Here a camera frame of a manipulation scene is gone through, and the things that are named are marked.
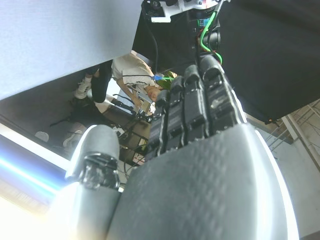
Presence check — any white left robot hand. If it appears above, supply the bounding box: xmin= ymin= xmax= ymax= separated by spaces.
xmin=49 ymin=54 xmax=301 ymax=240

